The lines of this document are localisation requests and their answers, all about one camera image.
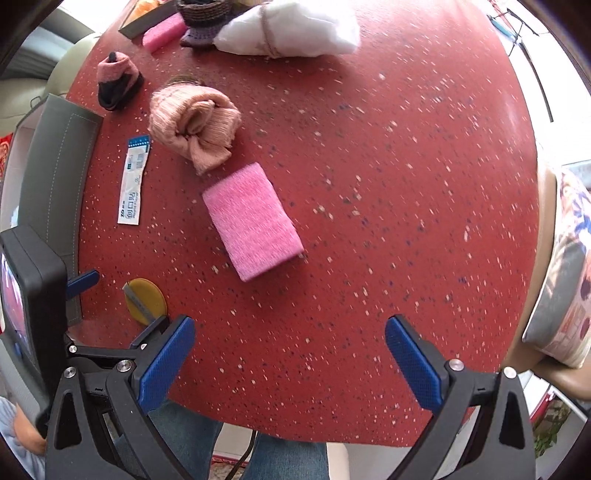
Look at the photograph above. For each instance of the person's leg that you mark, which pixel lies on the person's leg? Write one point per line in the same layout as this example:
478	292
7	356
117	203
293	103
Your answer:
184	434
286	461

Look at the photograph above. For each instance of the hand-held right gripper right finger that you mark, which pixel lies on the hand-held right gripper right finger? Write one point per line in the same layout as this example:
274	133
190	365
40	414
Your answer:
411	364

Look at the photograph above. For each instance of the pink foam block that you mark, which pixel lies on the pink foam block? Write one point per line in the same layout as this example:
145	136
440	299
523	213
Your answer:
164	31

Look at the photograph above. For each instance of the grey felt storage box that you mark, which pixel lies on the grey felt storage box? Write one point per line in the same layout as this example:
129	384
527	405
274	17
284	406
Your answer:
60	175

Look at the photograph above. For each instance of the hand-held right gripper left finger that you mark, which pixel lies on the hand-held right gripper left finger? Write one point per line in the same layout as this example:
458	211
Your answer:
166	364

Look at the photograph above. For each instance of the peach knitted scarf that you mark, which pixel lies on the peach knitted scarf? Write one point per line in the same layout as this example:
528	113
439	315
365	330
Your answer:
194	120

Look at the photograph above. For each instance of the dark flat board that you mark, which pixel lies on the dark flat board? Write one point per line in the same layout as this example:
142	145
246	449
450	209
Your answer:
134	28

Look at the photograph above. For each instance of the person's left forearm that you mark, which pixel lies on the person's left forearm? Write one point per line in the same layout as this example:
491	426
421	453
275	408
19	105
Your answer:
27	429

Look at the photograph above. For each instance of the person's right leg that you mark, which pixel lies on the person's right leg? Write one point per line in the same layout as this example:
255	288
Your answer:
286	461

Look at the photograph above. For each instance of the pink folded towel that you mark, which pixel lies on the pink folded towel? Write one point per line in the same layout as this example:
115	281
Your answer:
251	221

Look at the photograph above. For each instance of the pink and black sock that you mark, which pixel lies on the pink and black sock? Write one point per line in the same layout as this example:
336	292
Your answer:
117	78

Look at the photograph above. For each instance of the purple and brown knitted basket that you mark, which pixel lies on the purple and brown knitted basket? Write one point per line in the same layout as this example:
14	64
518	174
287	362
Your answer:
203	21

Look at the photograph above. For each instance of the printed chair cushion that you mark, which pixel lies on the printed chair cushion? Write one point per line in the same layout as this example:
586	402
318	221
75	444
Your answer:
563	277

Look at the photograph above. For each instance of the green sofa cushion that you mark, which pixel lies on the green sofa cushion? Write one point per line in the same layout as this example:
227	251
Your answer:
76	64

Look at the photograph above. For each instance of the yellow round tape measure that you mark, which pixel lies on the yellow round tape measure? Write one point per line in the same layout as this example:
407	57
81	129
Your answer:
150	295

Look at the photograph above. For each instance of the brown chair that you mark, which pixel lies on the brown chair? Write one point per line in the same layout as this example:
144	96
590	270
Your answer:
554	376

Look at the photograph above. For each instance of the white tied cloth bundle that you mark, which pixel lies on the white tied cloth bundle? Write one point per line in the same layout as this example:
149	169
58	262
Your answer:
295	27

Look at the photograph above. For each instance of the white and blue flat packet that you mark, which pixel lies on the white and blue flat packet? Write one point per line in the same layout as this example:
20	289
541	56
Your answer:
134	184

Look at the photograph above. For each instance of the person's left leg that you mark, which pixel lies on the person's left leg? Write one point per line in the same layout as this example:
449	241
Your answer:
184	434

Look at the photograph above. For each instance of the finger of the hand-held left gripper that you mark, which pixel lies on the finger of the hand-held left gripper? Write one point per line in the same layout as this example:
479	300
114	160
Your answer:
83	282
150	331

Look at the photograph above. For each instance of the red embroidered pillow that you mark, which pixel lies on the red embroidered pillow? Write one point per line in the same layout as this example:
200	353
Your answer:
3	157

